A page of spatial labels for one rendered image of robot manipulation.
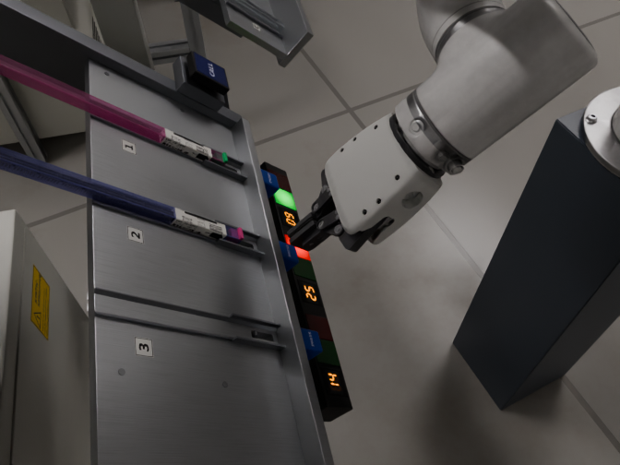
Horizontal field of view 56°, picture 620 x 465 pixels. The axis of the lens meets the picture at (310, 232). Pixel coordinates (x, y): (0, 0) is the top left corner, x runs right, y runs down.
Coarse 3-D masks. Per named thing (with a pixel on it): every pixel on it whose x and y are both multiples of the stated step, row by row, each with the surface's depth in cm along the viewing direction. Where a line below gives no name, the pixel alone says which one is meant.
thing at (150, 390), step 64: (192, 128) 68; (192, 192) 61; (128, 256) 49; (192, 256) 55; (256, 256) 62; (128, 320) 45; (192, 320) 50; (256, 320) 55; (128, 384) 42; (192, 384) 46; (256, 384) 51; (128, 448) 40; (192, 448) 43; (256, 448) 47
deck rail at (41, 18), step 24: (0, 0) 55; (0, 24) 56; (24, 24) 57; (48, 24) 58; (0, 48) 58; (24, 48) 59; (48, 48) 59; (72, 48) 60; (96, 48) 61; (48, 72) 62; (72, 72) 62; (120, 72) 64; (144, 72) 65; (168, 96) 68; (216, 120) 72
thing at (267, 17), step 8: (232, 0) 80; (240, 0) 80; (248, 0) 81; (248, 8) 81; (256, 8) 82; (256, 16) 82; (264, 16) 83; (272, 16) 84; (272, 24) 84; (280, 24) 85
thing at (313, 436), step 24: (240, 120) 73; (240, 144) 71; (264, 192) 66; (264, 216) 64; (264, 240) 63; (264, 264) 62; (288, 288) 59; (288, 312) 57; (288, 336) 56; (288, 360) 55; (288, 384) 54; (312, 384) 53; (312, 408) 51; (312, 432) 51; (312, 456) 50
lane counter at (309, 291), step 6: (300, 282) 67; (306, 282) 68; (300, 288) 66; (306, 288) 67; (312, 288) 68; (306, 294) 66; (312, 294) 67; (318, 294) 68; (306, 300) 66; (312, 300) 67; (318, 300) 67
